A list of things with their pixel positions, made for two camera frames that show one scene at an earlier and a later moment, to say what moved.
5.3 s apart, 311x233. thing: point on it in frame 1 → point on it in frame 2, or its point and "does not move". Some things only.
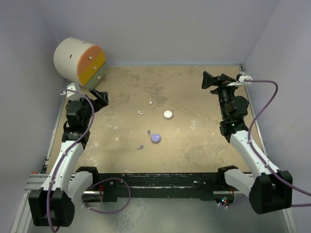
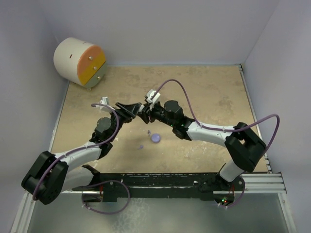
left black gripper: (99, 102) → (127, 112)
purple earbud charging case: (156, 138) does not move
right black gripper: (209, 80) → (146, 112)
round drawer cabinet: (78, 60) does not move
